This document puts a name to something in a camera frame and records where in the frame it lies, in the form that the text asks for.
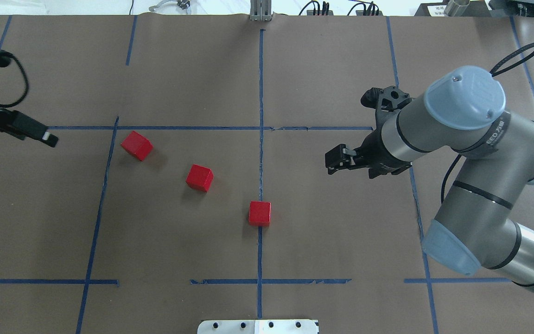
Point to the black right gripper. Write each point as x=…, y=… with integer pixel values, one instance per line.
x=378, y=151

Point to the red block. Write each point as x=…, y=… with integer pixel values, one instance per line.
x=137, y=145
x=200, y=178

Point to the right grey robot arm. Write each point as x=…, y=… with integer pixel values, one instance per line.
x=464, y=110

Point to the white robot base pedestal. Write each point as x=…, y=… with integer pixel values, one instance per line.
x=259, y=326

